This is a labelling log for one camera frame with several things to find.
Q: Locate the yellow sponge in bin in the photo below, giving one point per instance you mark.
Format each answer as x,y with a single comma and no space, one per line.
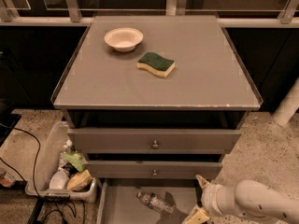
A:
79,181

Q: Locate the grey bottom drawer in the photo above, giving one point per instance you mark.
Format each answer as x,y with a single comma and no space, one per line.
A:
119,204

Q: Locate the white paper bowl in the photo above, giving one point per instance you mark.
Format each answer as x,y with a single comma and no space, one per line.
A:
123,39

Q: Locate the grey drawer cabinet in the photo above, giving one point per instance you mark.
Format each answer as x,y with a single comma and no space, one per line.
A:
209,87

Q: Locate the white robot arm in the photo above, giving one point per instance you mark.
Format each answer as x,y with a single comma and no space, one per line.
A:
248,199

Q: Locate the green and yellow sponge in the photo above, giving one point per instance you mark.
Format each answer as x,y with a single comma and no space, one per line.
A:
156,64

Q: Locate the grey middle drawer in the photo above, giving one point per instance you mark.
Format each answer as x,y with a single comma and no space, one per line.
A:
153,169

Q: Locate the white post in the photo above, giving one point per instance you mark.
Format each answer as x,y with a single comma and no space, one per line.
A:
288,106

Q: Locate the clear plastic storage bin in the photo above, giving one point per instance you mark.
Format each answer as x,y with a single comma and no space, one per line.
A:
48,162

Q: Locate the small can on floor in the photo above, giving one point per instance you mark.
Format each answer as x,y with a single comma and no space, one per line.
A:
6,179

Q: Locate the grey top drawer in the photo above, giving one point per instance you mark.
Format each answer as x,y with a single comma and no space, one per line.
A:
153,141

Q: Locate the green item in bin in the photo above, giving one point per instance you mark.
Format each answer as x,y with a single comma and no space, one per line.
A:
76,159

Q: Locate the metal window frame railing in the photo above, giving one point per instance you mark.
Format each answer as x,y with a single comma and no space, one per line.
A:
81,12

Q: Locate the clear plastic water bottle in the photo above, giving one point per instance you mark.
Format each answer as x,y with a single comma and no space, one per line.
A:
155,202

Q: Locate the grey drawer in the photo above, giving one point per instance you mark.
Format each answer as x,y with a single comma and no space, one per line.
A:
153,169
119,204
153,141

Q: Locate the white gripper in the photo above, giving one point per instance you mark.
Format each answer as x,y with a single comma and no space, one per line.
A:
207,197

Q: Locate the white bowl in bin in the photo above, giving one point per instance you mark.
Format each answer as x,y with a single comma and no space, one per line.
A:
59,180

